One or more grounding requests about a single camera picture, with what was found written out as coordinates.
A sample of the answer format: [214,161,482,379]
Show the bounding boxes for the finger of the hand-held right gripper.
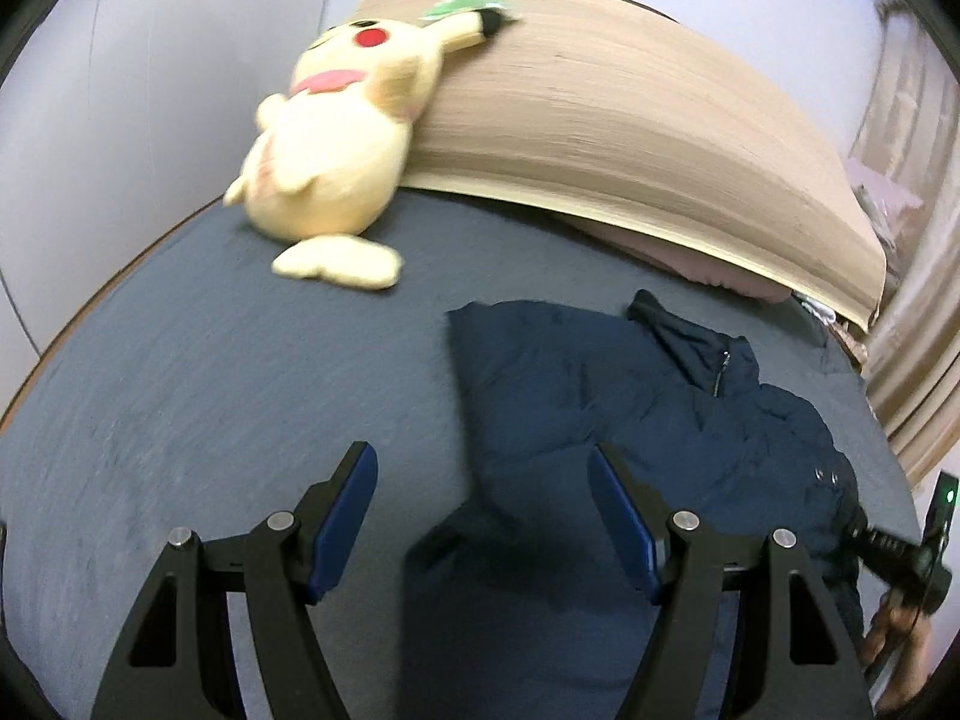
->
[844,521,912,567]

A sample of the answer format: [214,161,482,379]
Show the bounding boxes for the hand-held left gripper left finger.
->
[90,441,380,720]

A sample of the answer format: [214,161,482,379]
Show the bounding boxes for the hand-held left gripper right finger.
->
[587,442,875,720]

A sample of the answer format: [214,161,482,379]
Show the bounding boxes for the navy blue padded jacket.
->
[405,289,871,720]

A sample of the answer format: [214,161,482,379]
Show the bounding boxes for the person's right hand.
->
[862,591,935,715]

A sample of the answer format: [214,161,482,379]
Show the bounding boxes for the bed with blue-grey sheet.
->
[0,191,923,720]

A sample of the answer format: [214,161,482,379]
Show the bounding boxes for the beige curtain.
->
[847,0,960,488]

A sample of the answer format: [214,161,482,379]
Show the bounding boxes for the white crumpled cloth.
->
[795,292,839,328]

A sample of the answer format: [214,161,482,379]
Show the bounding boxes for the pink pillow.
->
[555,214,796,305]

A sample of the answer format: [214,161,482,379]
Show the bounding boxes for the pile of folded bedding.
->
[844,157,927,263]

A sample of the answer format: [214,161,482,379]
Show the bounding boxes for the yellow plush toy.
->
[223,6,505,292]

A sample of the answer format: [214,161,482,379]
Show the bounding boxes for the tan folded bed mat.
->
[352,0,887,332]

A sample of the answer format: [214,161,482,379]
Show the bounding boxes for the green plastic bag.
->
[418,0,518,23]

